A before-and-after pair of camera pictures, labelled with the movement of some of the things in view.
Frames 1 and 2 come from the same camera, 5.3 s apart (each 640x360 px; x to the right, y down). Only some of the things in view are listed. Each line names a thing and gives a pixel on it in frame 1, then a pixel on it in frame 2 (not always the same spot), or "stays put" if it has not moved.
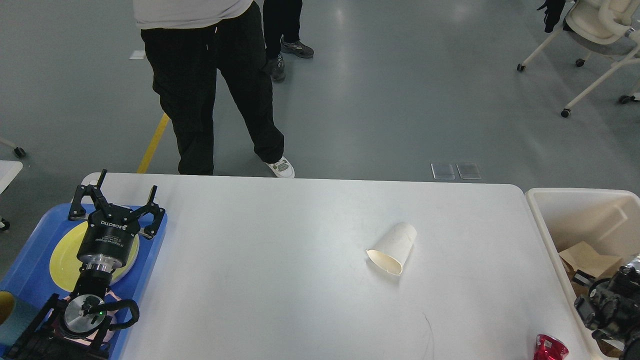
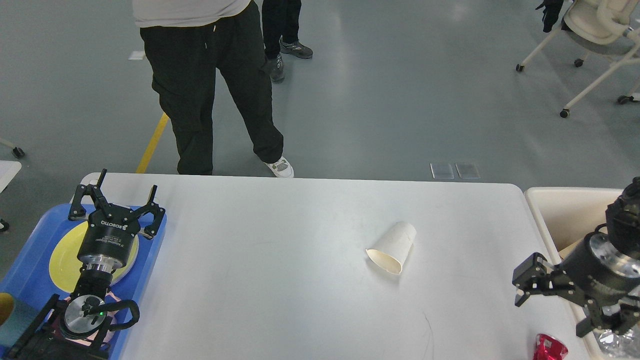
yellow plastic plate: (65, 267) stays put
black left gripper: (105, 244) stays put
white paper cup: (390, 251) stays put
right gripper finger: (582, 277) to (532, 276)
